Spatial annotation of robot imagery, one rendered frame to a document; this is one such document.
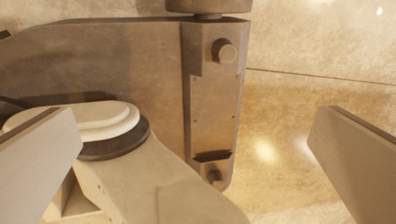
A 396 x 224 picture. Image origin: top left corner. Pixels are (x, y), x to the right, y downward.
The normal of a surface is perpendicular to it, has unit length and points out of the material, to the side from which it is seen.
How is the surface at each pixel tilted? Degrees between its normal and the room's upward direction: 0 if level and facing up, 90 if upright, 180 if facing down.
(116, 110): 90
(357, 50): 0
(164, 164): 90
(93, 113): 90
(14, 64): 0
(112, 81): 0
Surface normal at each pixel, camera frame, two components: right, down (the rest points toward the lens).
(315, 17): 0.22, 0.47
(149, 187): 0.00, -0.87
